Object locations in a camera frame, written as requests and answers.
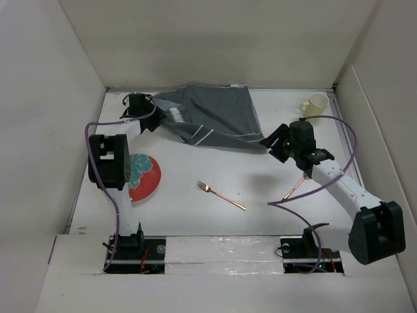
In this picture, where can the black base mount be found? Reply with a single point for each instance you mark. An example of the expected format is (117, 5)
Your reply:
(148, 260)
(300, 255)

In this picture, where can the red and teal round plate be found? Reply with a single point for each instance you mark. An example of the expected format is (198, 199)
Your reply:
(145, 177)

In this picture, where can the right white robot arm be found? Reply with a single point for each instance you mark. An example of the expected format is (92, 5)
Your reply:
(377, 230)

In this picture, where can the grey striped cloth placemat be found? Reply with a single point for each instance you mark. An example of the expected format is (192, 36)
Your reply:
(212, 116)

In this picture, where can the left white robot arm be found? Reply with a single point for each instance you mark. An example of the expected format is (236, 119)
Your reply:
(110, 169)

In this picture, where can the white foam front board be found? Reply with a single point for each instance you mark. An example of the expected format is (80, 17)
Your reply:
(192, 262)

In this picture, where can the copper fork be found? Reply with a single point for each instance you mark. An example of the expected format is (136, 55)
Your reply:
(207, 189)

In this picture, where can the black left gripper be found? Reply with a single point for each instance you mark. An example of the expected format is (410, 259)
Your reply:
(156, 120)

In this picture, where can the copper spoon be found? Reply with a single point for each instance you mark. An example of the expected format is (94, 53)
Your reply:
(290, 193)

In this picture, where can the yellow-green mug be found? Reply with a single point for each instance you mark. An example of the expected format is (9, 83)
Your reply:
(314, 107)

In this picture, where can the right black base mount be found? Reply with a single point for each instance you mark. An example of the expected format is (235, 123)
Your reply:
(300, 255)

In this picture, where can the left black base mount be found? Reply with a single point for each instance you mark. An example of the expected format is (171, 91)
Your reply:
(148, 260)

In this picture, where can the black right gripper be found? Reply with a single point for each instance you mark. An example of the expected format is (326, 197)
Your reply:
(283, 132)

